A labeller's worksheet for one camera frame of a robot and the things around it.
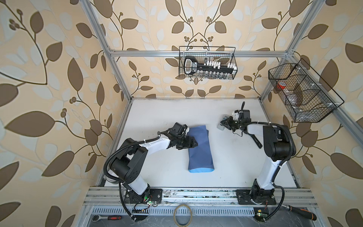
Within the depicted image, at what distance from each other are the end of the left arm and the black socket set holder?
37 cm

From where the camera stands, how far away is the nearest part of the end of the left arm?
27.1 inches

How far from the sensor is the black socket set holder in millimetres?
828
